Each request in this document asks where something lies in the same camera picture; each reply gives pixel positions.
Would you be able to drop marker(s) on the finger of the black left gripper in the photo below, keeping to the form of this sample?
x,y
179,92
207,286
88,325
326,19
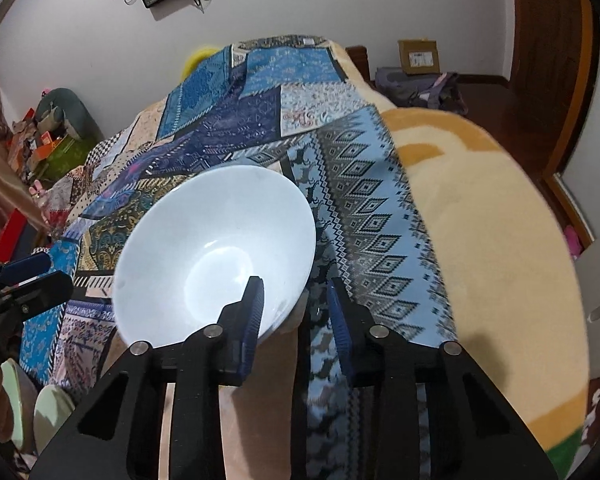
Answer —
x,y
39,295
19,271

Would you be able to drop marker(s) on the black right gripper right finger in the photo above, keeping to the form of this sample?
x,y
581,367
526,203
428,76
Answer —
x,y
474,433

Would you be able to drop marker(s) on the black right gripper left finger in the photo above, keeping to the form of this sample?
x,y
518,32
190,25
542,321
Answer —
x,y
115,433

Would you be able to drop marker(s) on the white bowl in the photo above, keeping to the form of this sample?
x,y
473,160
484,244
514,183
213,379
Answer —
x,y
194,251

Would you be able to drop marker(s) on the mint green plate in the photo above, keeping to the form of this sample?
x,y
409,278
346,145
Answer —
x,y
11,384

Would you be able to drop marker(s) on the red box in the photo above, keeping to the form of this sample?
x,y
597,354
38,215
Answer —
x,y
11,233

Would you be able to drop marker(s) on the mint green bowl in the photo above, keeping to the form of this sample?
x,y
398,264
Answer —
x,y
53,407

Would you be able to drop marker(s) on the clutter pile of boxes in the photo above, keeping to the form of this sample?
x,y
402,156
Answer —
x,y
47,156

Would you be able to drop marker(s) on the cream fleece blanket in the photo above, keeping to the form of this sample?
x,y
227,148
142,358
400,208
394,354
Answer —
x,y
505,264

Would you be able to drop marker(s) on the brown wooden door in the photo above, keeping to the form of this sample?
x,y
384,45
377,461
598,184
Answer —
x,y
553,46

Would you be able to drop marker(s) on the blue patchwork quilt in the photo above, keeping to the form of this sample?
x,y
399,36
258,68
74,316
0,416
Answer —
x,y
295,104

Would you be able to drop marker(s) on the purple bag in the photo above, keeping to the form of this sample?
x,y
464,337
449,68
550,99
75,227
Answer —
x,y
430,91

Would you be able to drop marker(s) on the cardboard box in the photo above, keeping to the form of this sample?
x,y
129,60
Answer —
x,y
419,56

